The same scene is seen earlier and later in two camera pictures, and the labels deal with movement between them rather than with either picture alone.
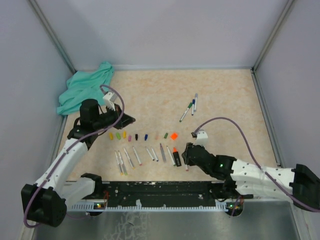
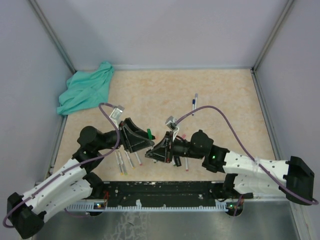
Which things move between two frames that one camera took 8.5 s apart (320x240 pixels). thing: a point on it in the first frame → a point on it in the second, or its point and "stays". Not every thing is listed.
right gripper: [187, 160] → [166, 142]
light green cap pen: [124, 169] stays
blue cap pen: [193, 103] stays
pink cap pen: [140, 164] stays
